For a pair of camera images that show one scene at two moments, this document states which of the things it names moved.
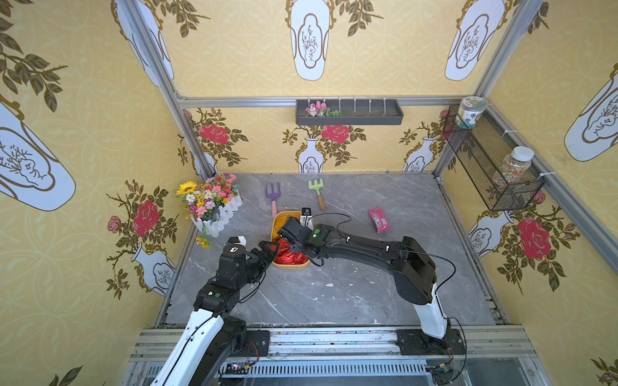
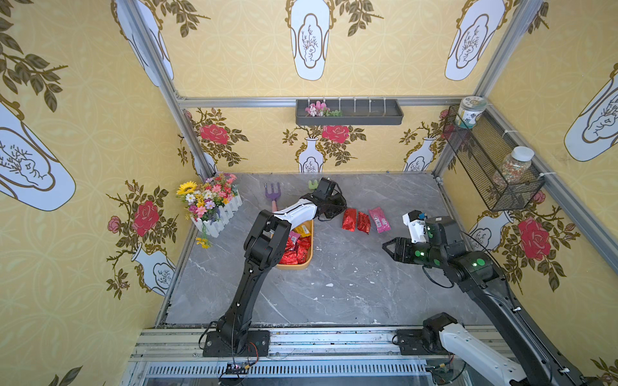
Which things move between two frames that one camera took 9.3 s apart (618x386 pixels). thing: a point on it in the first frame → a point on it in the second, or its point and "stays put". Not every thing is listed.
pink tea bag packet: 379,219 stays put
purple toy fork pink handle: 273,196 stays put
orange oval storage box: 286,259 stays put
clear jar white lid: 514,166 stays put
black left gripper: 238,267 → 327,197
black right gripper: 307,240 → 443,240
